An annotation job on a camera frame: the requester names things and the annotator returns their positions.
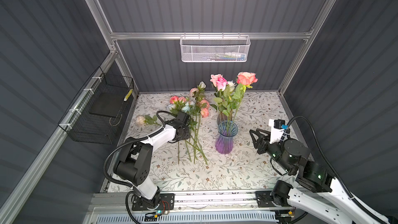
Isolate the light pink rose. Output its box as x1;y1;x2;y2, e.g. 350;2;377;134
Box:
210;74;222;112

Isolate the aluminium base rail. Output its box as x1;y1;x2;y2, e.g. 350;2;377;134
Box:
90;187;312;214

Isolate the red glass vase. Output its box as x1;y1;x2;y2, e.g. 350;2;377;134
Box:
217;112;228;125

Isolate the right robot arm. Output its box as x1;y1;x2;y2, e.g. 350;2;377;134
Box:
249;129;398;224

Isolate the coral pink rose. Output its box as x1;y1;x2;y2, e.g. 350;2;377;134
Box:
231;71;259;125

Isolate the pink peony spray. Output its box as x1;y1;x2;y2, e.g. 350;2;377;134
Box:
169;82;210;165

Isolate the white perforated cable tray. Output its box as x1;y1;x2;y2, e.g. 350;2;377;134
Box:
93;211;279;224

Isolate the yellow marker pen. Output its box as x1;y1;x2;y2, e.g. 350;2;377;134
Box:
124;89;133;102

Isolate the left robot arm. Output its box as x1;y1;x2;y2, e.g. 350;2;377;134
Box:
104;111;191;209

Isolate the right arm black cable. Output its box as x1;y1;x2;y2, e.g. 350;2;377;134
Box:
281;116;389;224

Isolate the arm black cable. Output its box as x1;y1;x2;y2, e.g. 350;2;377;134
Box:
281;116;389;224
103;110;181;224

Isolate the white wire wall basket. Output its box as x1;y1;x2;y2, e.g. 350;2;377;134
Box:
179;35;251;63

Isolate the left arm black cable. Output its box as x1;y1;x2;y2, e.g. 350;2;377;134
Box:
103;110;181;224

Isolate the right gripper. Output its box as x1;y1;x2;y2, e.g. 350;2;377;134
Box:
249;127;293;174

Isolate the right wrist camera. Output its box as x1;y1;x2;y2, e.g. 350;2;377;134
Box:
268;119;286;144

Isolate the pale pink rose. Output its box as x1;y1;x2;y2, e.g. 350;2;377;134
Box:
136;114;181;162

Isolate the magenta pink rose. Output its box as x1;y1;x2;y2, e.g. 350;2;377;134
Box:
216;75;228;112

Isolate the blue purple glass vase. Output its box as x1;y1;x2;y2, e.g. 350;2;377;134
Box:
215;120;238;155

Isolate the white peony flower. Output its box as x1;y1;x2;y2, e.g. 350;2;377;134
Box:
167;99;203;163

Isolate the black wire side basket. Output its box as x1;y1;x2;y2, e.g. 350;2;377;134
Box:
59;69;135;145

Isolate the floral patterned table mat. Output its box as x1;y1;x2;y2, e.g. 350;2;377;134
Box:
107;91;312;192

